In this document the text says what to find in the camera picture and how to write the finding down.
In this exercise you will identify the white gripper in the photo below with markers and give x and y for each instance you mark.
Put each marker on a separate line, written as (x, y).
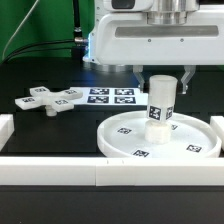
(127, 38)

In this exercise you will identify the white round table top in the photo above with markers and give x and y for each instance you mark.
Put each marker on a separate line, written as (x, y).
(132, 134)

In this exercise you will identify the white right fence block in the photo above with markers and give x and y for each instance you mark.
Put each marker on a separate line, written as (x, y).
(217, 124)

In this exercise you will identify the white fence block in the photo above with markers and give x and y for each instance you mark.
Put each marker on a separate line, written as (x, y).
(6, 128)
(217, 124)

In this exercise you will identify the white fiducial marker sheet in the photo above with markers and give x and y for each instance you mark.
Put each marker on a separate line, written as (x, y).
(111, 96)

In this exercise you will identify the white cross-shaped table base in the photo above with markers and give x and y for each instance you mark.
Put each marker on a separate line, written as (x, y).
(53, 102)

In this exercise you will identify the white front fence bar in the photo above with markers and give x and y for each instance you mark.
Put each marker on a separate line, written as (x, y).
(78, 171)

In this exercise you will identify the white left fence block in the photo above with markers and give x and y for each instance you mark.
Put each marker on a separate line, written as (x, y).
(6, 128)

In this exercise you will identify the black vertical cable connector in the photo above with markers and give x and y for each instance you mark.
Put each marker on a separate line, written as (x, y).
(77, 30)

